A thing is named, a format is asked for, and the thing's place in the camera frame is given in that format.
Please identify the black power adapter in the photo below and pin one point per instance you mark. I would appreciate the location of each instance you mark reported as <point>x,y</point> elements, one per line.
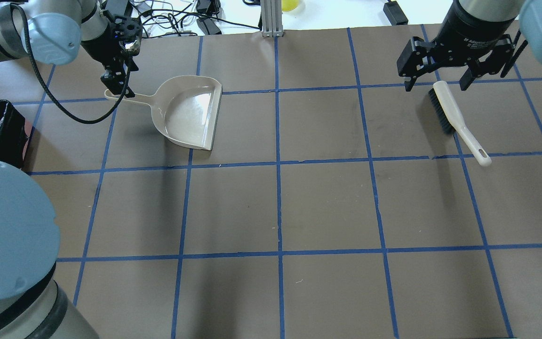
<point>394,13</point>

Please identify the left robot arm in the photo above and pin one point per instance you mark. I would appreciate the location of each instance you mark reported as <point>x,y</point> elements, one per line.
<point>32,303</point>

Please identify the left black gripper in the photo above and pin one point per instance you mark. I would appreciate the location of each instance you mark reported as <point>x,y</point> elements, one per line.
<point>99,46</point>

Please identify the yellow tape roll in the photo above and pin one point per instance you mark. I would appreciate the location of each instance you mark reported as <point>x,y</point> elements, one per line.
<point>289,5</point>

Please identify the beige hand brush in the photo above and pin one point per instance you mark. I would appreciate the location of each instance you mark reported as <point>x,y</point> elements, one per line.
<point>451,120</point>

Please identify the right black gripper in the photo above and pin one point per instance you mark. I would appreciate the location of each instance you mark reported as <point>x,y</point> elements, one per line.
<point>471,33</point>

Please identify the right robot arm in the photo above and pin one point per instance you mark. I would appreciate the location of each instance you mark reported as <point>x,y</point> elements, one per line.
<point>529,24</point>

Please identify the aluminium frame post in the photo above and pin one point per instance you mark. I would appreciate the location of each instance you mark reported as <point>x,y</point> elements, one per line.
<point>271,18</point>

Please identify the beige plastic dustpan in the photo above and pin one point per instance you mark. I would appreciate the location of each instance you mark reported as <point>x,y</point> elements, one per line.
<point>185,109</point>

